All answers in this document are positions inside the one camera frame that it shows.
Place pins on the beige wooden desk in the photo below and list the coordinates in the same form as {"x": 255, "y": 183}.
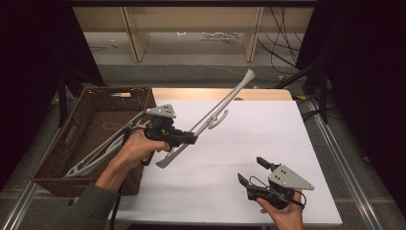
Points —
{"x": 191, "y": 19}

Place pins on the black metal stand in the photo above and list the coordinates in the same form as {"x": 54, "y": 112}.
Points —
{"x": 322, "y": 92}
{"x": 62, "y": 96}

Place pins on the grey plastic clothes hanger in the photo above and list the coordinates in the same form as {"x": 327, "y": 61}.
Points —
{"x": 95, "y": 151}
{"x": 105, "y": 153}
{"x": 248, "y": 77}

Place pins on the person's left hand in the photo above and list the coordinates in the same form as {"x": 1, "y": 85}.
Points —
{"x": 135, "y": 148}

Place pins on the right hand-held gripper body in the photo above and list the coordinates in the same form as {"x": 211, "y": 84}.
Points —
{"x": 288, "y": 179}

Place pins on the person's right hand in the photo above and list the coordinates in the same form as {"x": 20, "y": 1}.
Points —
{"x": 287, "y": 218}

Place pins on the white table sheet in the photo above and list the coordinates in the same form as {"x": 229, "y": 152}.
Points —
{"x": 239, "y": 143}

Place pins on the aluminium floor rail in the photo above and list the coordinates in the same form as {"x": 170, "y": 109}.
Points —
{"x": 351, "y": 182}
{"x": 19, "y": 204}

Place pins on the black curtain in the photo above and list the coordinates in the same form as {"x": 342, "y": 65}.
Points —
{"x": 367, "y": 64}
{"x": 32, "y": 48}

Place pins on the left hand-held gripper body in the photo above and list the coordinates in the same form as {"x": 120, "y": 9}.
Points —
{"x": 161, "y": 131}

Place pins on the brown wicker basket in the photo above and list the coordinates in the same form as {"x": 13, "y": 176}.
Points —
{"x": 92, "y": 108}

